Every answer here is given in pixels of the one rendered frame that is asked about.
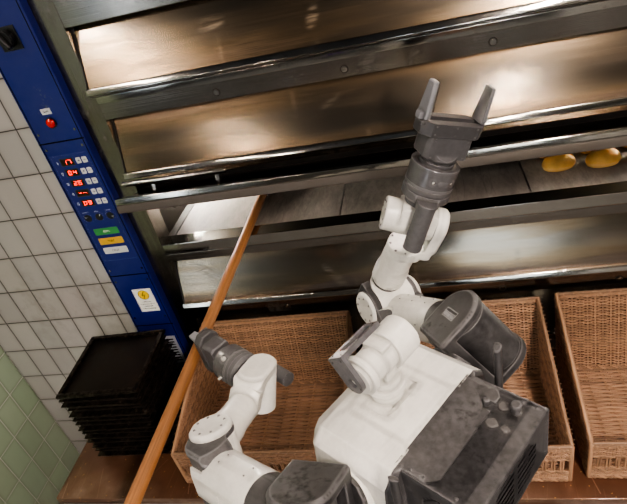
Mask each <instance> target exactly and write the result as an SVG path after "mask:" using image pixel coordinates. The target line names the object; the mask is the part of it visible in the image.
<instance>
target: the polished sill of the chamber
mask: <svg viewBox="0 0 627 504"><path fill-rule="evenodd" d="M625 203H627V181H622V182H614V183H606V184H597V185H589V186H581V187H572V188H564V189H556V190H547V191H539V192H531V193H522V194H514V195H506V196H497V197H489V198H481V199H473V200H464V201H456V202H448V203H447V204H446V205H444V206H441V208H445V209H447V210H448V211H449V213H450V223H455V222H464V221H473V220H482V219H491V218H500V217H509V216H518V215H527V214H536V213H544V212H553V211H562V210H571V209H580V208H589V207H598V206H607V205H616V204H625ZM381 212H382V210H381V211H373V212H364V213H356V214H348V215H339V216H331V217H323V218H315V219H306V220H298V221H290V222H281V223H273V224H265V225H256V226H254V228H253V230H252V233H251V235H250V238H249V240H248V243H247V245H246V246H249V245H258V244H267V243H276V242H285V241H294V240H303V239H312V238H321V237H330V236H339V235H348V234H356V233H365V232H374V231H383V230H382V229H380V228H379V222H380V214H381ZM243 228H244V227H240V228H231V229H223V230H215V231H206V232H198V233H190V234H181V235H173V236H168V237H167V239H166V240H165V242H164V243H163V245H162V246H163V249H164V251H165V253H166V255H168V254H177V253H186V252H195V251H204V250H213V249H222V248H231V247H235V246H236V244H237V242H238V239H239V237H240V235H241V233H242V230H243Z"/></svg>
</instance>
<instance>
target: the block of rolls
mask: <svg viewBox="0 0 627 504"><path fill-rule="evenodd" d="M624 148H627V146H624ZM580 153H583V154H588V155H587V157H586V159H585V163H586V165H587V166H588V167H591V168H605V167H610V166H613V165H616V164H617V163H619V161H620V160H621V154H620V152H619V151H618V150H617V149H615V148H609V149H601V150H594V151H586V152H580ZM541 158H542V159H544V160H543V161H542V168H543V170H545V171H547V172H560V171H565V170H568V169H570V168H572V167H573V166H574V165H575V163H576V159H575V157H574V155H573V154H564V155H556V156H549V157H541Z"/></svg>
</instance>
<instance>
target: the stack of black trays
mask: <svg viewBox="0 0 627 504"><path fill-rule="evenodd" d="M164 334H165V329H159V330H150V331H140V332H131V333H122V334H113V335H104V336H95V337H91V339H90V341H89V342H88V344H87V346H86V347H85V349H84V351H83V352H82V354H81V356H80V357H79V359H78V361H77V362H76V364H75V366H74V367H73V369H72V371H71V372H70V374H69V376H68V377H67V379H66V381H65V382H64V384H63V386H62V387H61V389H60V391H59V392H58V394H57V396H56V399H57V400H59V403H61V402H64V403H63V405H62V406H61V408H68V411H72V412H71V414H70V416H69V418H73V417H74V419H73V422H77V423H76V424H75V425H76V426H78V425H81V426H80V428H79V430H78V431H83V433H82V434H86V436H85V438H84V439H89V441H88V443H94V444H93V446H92V448H96V450H95V451H100V452H99V454H98V456H105V457H106V456H127V455H145V453H146V451H147V449H148V446H149V444H150V442H151V439H152V437H153V435H154V433H155V430H156V428H157V426H158V423H159V421H160V419H161V416H162V414H163V412H164V410H165V407H166V405H167V403H168V400H169V398H170V396H171V393H172V391H173V389H174V387H175V384H176V382H177V380H178V377H179V375H180V373H181V370H182V368H183V367H180V365H181V362H178V359H179V358H175V356H176V353H173V352H174V349H173V350H171V347H172V345H173V343H168V342H169V340H164V339H165V337H166V335H164ZM177 362H178V363H177ZM180 413H181V409H179V412H178V414H177V417H176V419H175V421H174V424H173V426H172V429H171V431H170V434H169V436H168V439H167V441H166V443H165V446H164V448H163V451H162V453H161V454H170V453H171V452H170V451H172V447H173V443H172V442H174V438H175V434H174V433H175V432H176V430H177V425H178V421H179V417H178V416H179V415H180Z"/></svg>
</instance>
